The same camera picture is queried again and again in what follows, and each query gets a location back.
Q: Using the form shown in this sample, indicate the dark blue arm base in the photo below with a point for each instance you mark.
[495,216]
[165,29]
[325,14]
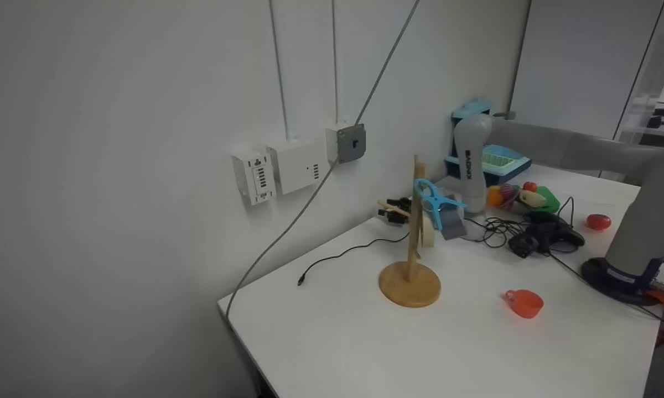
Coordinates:
[620,280]

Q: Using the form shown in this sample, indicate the white static robot arm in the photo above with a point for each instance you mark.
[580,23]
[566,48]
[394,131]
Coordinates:
[567,146]

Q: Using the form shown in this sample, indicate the wooden peg stand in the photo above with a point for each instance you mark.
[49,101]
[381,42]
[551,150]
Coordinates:
[411,286]

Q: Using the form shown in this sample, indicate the black clamp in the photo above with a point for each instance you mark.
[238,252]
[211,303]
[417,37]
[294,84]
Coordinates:
[396,210]

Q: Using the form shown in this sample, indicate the cream masking tape roll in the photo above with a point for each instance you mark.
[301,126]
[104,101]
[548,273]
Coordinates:
[428,236]

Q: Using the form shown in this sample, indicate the orange toy fruit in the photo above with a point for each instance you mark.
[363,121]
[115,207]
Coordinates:
[495,198]

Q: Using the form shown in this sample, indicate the light blue container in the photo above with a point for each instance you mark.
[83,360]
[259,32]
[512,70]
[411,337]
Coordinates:
[470,108]

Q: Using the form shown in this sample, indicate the purple toy fruit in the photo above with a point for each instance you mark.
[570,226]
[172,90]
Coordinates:
[507,192]

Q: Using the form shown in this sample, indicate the small black power adapter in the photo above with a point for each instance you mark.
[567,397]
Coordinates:
[524,244]

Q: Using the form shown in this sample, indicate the yellow toy fruit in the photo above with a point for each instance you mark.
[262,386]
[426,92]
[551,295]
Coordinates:
[532,198]

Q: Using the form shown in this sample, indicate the green toy vegetable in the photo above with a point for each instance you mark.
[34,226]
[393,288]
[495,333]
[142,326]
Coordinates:
[549,199]

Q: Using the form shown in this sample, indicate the orange plastic cup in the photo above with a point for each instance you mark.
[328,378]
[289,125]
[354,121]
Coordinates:
[526,303]

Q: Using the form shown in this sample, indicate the large black power brick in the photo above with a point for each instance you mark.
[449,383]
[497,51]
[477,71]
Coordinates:
[560,236]

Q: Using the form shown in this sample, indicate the dark vertical pole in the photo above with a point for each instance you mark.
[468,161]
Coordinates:
[643,68]
[518,58]

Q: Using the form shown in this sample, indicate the small red bowl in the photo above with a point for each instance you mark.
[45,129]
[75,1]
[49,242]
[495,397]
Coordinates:
[598,221]

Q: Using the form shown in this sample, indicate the plain white wall box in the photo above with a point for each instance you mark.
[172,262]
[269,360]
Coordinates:
[297,167]

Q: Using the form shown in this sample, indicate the grey wall socket box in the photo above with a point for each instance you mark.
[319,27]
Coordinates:
[346,143]

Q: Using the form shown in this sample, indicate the white labelled wall box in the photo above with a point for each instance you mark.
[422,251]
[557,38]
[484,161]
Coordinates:
[256,176]

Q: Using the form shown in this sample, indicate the grey duct tape roll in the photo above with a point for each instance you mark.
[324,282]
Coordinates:
[454,223]

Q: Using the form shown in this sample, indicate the white wall conduit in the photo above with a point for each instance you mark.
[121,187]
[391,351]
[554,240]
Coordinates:
[277,73]
[334,58]

